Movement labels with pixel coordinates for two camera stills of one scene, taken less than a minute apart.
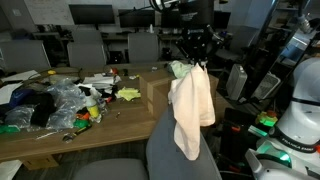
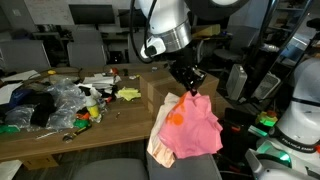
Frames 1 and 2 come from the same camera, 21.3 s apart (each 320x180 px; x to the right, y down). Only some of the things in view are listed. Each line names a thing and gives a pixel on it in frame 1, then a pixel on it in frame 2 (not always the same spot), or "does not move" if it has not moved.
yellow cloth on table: [129, 93] does not move
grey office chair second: [86, 54] does not move
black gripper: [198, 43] to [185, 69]
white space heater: [236, 82] does not move
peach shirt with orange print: [192, 104] to [156, 147]
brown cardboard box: [154, 92] does not move
